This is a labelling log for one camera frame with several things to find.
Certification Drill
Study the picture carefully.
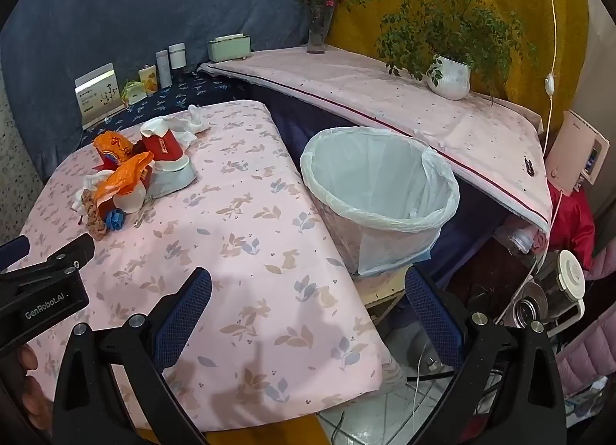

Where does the person's left hand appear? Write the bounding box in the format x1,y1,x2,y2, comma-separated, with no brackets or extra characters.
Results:
0,344,55,436

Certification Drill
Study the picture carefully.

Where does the white cable with switch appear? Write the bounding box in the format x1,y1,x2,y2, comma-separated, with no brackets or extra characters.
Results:
495,0,566,325

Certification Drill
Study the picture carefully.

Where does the wooden stool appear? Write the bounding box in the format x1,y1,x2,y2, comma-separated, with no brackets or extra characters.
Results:
356,267,410,316

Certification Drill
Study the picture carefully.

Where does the pink appliance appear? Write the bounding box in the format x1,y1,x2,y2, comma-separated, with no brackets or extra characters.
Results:
549,110,610,195

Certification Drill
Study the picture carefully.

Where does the navy floral cloth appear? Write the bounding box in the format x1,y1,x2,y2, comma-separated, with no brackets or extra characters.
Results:
79,70,251,138

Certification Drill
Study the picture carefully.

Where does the white round canister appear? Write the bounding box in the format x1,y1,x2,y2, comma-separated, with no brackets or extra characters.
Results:
168,42,187,71

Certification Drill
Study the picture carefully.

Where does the pink rabbit print tablecloth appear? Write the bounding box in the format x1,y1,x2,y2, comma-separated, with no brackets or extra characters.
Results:
10,99,393,431

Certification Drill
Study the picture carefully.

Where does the pink cloth with red stripe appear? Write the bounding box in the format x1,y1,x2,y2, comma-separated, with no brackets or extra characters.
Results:
197,46,552,234

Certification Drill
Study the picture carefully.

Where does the green plant in white pot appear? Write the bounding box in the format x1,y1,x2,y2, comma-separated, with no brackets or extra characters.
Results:
346,0,538,104

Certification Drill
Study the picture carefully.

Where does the brown scrunchie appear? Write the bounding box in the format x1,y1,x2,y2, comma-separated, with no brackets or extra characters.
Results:
82,190,107,238

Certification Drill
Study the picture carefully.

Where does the yellow tin can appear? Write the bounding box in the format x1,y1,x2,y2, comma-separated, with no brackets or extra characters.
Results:
139,65,159,93

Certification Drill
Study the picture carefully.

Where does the red and white paper cup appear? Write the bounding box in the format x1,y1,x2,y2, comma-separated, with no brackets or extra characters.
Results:
139,131,193,176

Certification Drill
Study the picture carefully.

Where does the clear plastic bottle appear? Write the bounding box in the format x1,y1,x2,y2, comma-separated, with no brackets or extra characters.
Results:
500,226,544,254

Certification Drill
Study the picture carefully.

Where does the tall white bottle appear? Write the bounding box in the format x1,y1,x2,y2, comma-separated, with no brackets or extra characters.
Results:
155,51,172,88

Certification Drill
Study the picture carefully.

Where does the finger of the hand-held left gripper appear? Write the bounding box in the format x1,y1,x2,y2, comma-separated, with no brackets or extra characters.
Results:
19,234,95,279
0,237,31,273

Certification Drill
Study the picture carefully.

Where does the glass jar with white lid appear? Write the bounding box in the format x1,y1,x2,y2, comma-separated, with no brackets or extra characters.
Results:
544,250,588,325

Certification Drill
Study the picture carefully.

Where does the orange printed plastic bag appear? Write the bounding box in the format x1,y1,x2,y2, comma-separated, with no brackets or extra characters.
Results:
93,131,145,171

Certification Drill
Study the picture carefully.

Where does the pale green tissue box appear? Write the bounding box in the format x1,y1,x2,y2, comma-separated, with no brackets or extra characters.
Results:
207,33,252,62

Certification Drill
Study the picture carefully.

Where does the translucent trash bin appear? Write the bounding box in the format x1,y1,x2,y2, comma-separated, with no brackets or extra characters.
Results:
330,202,446,278

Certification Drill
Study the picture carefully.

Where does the pink puffy jacket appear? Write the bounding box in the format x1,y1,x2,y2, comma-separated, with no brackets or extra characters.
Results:
553,238,616,398

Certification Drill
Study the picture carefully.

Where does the glass vase with pink flowers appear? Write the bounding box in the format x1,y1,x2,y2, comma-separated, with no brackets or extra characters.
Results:
295,0,346,55

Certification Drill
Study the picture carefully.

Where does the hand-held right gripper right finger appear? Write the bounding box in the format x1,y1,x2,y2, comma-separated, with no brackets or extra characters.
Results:
404,264,569,445

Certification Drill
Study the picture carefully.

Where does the green and white packet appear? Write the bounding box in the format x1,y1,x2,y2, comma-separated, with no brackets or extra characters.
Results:
120,80,147,105

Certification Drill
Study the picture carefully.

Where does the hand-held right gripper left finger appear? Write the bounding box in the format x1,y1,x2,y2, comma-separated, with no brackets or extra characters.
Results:
52,268,213,445

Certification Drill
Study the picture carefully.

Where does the crumpled white tissue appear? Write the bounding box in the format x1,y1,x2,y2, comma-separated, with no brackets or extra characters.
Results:
72,170,104,210
168,104,213,144

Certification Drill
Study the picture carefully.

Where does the red jacket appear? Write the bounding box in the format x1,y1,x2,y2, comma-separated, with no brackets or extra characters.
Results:
549,187,596,272

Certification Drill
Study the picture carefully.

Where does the metal lidded pot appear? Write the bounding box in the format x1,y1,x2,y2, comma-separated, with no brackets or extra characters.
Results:
510,281,549,330

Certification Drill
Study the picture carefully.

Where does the white bowl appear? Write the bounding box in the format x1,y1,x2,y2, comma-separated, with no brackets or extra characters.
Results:
144,163,198,198

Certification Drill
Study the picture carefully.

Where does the white card box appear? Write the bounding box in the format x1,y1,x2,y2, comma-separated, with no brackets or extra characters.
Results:
74,63,127,130

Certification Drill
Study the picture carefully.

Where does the white plastic bin liner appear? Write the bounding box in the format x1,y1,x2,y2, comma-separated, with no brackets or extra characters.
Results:
299,126,461,236

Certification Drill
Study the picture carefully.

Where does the small white paper cup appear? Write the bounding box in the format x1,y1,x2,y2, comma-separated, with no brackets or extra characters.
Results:
113,185,150,213

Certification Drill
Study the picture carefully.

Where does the plain orange plastic bag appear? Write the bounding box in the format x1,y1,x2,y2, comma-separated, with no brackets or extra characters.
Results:
92,151,156,202

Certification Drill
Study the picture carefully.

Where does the blue backdrop cloth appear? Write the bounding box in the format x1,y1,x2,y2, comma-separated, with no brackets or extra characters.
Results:
0,0,338,181

